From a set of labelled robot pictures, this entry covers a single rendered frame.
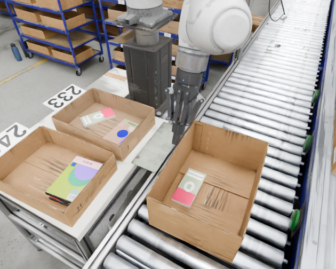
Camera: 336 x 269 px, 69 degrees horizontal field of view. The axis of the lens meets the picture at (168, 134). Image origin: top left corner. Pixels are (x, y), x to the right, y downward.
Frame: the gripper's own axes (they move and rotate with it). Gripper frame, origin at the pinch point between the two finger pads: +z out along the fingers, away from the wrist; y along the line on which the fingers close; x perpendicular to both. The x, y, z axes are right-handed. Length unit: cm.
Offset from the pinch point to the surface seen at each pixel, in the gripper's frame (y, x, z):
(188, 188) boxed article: -6.2, -6.7, 23.2
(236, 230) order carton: -26.8, -1.0, 26.6
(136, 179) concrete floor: 51, -69, 83
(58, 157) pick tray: 50, 3, 28
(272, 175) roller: -32.9, -29.9, 17.7
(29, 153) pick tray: 61, 8, 29
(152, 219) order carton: -1.5, 11.1, 26.8
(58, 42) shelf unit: 227, -155, 15
